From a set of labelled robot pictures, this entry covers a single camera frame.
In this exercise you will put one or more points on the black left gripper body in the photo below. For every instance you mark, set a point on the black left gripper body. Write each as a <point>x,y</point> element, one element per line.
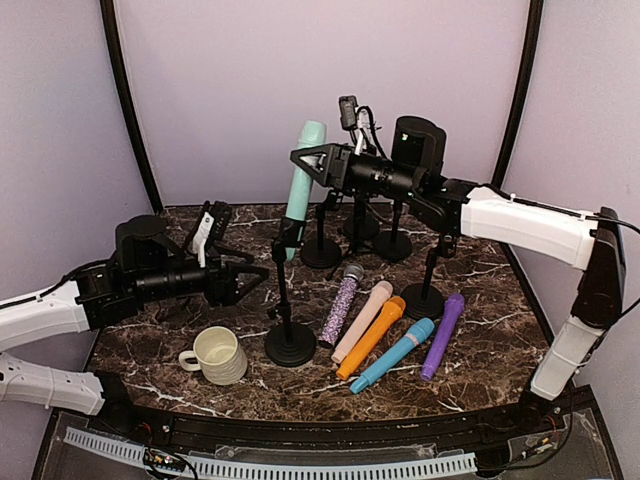
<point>217,293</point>

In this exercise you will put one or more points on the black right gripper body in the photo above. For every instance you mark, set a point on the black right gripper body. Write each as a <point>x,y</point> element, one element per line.
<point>344,154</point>

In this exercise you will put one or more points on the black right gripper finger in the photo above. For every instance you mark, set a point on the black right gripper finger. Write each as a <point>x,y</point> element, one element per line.
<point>315,151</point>
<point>314,165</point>

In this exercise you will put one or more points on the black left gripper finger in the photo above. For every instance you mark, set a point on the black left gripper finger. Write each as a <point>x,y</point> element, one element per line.
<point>245,279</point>
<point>231,252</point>

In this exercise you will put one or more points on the mint green microphone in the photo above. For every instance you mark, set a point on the mint green microphone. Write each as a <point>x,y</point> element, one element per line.
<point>312,134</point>

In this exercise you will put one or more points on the black stand of blue microphone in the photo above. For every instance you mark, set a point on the black stand of blue microphone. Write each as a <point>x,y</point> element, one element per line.
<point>322,252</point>

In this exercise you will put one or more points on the black stand of green microphone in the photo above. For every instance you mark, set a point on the black stand of green microphone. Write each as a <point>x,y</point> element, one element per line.
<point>287,344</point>

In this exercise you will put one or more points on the glitter purple silver microphone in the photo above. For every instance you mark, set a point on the glitter purple silver microphone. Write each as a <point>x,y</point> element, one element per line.
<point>340,307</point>

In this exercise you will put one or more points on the beige pink microphone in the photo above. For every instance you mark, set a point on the beige pink microphone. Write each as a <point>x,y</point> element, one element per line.
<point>380,293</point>

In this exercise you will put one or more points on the orange microphone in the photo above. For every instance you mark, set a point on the orange microphone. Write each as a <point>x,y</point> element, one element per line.
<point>392,310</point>

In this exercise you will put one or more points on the black stand of purple microphone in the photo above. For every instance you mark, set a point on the black stand of purple microphone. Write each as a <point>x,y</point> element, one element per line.
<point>423,299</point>

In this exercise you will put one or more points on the blue microphone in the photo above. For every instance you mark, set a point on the blue microphone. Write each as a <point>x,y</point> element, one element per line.
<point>416,335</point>

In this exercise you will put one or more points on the black tripod microphone stand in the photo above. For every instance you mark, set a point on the black tripod microphone stand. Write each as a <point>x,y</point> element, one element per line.
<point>355,247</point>

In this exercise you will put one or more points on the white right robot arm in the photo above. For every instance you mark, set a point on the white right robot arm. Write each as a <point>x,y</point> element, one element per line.
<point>587,241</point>

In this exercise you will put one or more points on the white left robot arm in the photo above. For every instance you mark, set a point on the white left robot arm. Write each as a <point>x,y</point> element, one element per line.
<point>146,266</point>

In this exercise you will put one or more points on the cream ceramic mug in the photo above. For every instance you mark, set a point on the cream ceramic mug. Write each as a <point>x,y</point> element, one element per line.
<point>218,355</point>

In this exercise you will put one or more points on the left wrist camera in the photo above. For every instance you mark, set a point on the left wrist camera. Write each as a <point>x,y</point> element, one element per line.
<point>210,226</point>

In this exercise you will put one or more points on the left black frame post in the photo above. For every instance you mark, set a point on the left black frame post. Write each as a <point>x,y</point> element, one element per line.
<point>118,67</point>

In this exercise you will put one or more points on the black frame post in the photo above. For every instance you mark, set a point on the black frame post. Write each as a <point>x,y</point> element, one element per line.
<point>118,67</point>
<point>516,111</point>

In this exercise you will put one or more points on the right black frame post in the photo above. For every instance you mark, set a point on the right black frame post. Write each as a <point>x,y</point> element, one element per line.
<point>516,111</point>

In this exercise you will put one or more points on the black front table rail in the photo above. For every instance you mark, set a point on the black front table rail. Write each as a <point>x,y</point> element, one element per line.
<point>482,430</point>

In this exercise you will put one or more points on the white slotted cable duct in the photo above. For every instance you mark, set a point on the white slotted cable duct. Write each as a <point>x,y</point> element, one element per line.
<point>168,466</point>

